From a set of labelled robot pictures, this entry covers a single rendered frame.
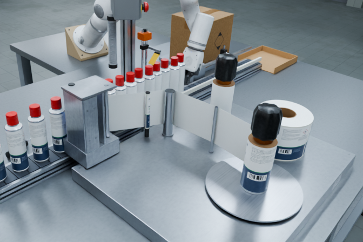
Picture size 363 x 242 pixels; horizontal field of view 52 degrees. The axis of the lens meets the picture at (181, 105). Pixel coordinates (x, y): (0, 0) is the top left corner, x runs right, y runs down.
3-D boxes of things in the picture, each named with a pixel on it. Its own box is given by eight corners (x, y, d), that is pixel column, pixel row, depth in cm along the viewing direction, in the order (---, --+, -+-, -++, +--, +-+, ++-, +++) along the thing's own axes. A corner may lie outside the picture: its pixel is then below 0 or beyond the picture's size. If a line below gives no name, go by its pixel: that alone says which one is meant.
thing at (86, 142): (87, 169, 123) (82, 100, 111) (64, 152, 130) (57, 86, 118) (119, 152, 132) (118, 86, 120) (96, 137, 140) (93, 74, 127)
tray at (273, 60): (274, 74, 218) (275, 67, 216) (236, 61, 233) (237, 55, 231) (296, 61, 239) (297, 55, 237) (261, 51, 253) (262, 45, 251)
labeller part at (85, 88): (81, 100, 111) (81, 98, 111) (60, 88, 117) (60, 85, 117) (116, 87, 120) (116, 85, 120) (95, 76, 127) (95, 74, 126)
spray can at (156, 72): (159, 109, 162) (161, 65, 153) (148, 107, 163) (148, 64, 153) (161, 103, 167) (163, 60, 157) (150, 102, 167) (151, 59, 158)
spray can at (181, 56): (177, 98, 172) (180, 56, 162) (169, 94, 175) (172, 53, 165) (185, 95, 175) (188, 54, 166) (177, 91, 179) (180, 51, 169)
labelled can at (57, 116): (59, 155, 129) (53, 103, 119) (50, 149, 132) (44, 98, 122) (71, 149, 132) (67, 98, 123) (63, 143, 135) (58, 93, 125)
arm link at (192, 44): (184, 38, 170) (182, 45, 171) (199, 43, 166) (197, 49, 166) (194, 41, 177) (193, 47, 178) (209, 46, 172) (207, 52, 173)
